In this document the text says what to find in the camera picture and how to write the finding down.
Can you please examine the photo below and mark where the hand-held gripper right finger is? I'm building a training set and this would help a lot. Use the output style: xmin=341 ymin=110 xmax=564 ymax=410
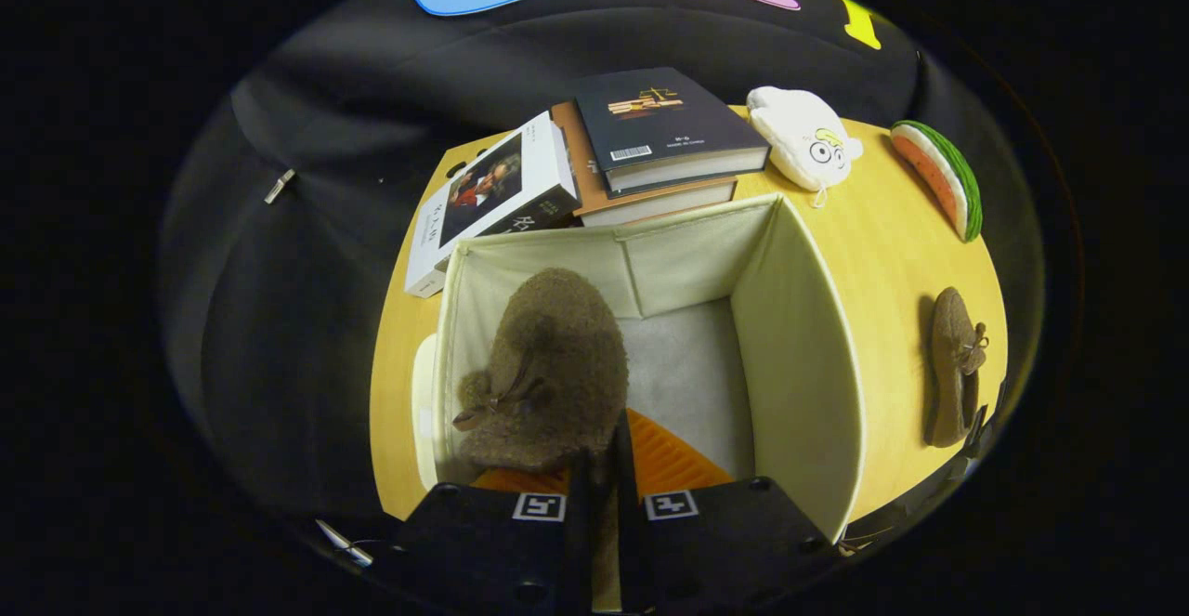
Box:
xmin=613 ymin=408 xmax=835 ymax=615

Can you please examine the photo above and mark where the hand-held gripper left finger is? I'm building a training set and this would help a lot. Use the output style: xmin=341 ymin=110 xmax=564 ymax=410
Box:
xmin=372 ymin=452 xmax=597 ymax=616

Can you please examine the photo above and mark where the brown fuzzy shoe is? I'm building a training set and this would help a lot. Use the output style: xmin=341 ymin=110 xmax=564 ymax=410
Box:
xmin=452 ymin=268 xmax=631 ymax=473
xmin=924 ymin=286 xmax=990 ymax=450

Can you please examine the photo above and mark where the grey fabric storage box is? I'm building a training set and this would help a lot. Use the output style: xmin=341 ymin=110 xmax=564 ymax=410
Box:
xmin=411 ymin=192 xmax=867 ymax=544

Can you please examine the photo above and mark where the white portrait cover book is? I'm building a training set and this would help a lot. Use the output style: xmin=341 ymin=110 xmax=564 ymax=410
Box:
xmin=405 ymin=111 xmax=582 ymax=299

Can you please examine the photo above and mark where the dark hardcover book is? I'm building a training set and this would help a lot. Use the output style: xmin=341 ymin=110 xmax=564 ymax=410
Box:
xmin=573 ymin=66 xmax=772 ymax=199

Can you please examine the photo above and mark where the white plush toy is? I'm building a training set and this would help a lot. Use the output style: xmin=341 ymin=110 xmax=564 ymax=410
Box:
xmin=746 ymin=85 xmax=865 ymax=208

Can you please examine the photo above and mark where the watermelon slice plush toy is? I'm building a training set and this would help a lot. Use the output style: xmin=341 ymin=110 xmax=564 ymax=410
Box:
xmin=890 ymin=120 xmax=984 ymax=243

